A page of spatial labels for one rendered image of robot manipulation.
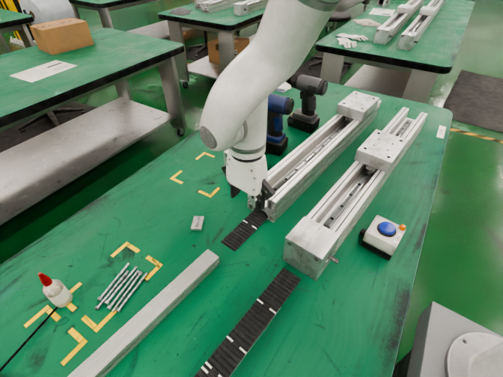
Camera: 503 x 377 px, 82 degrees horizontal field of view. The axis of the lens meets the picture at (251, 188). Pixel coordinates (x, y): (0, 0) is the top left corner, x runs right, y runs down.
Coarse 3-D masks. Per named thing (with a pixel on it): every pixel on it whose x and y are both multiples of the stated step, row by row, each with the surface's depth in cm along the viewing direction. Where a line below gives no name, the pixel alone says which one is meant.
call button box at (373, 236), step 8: (376, 216) 79; (376, 224) 77; (360, 232) 81; (368, 232) 75; (376, 232) 75; (400, 232) 75; (368, 240) 76; (376, 240) 74; (384, 240) 73; (392, 240) 73; (368, 248) 78; (376, 248) 76; (384, 248) 74; (392, 248) 72; (384, 256) 75
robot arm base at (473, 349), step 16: (464, 336) 54; (480, 336) 54; (448, 352) 52; (464, 352) 52; (480, 352) 52; (496, 352) 46; (448, 368) 50; (464, 368) 50; (480, 368) 48; (496, 368) 44
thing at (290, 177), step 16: (320, 128) 108; (336, 128) 116; (352, 128) 108; (304, 144) 100; (320, 144) 105; (336, 144) 101; (288, 160) 94; (304, 160) 98; (320, 160) 94; (272, 176) 88; (288, 176) 92; (304, 176) 88; (288, 192) 84; (272, 208) 82
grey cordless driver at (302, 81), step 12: (300, 84) 112; (312, 84) 109; (324, 84) 108; (300, 96) 118; (312, 96) 114; (300, 108) 124; (312, 108) 117; (288, 120) 124; (300, 120) 120; (312, 120) 119
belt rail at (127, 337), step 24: (192, 264) 71; (216, 264) 74; (168, 288) 67; (192, 288) 69; (144, 312) 62; (168, 312) 65; (120, 336) 59; (144, 336) 61; (96, 360) 56; (120, 360) 58
